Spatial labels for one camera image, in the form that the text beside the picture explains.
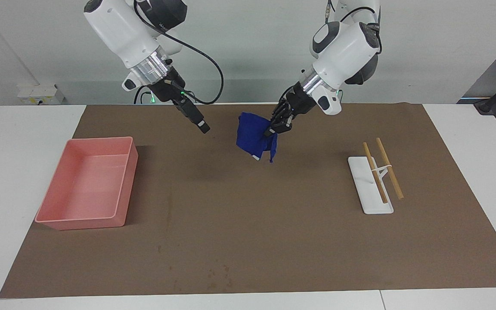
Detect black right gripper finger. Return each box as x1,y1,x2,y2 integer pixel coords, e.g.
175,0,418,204
179,96,211,130
175,102,207,134

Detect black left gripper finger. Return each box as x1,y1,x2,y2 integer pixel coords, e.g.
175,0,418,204
276,113,294,134
267,103,289,137

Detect blue towel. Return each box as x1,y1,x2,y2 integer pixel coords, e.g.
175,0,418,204
236,112,279,163

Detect white towel rack wooden rods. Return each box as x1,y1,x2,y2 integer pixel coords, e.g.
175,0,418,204
347,137,404,215

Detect brown table mat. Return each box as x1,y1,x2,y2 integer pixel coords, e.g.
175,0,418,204
0,102,496,299

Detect pink plastic bin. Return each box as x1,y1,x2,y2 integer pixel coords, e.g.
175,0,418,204
35,136,139,230

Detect black base cable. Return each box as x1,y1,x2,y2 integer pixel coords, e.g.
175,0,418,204
134,86,152,104

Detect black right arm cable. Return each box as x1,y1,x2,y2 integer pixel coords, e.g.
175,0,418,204
134,0,225,105

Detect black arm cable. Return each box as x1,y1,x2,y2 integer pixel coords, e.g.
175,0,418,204
134,0,225,105
325,0,382,54

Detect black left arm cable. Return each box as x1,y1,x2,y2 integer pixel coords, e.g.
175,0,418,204
325,0,382,54

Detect white wall socket box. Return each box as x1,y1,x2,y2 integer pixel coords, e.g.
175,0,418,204
17,84,64,105

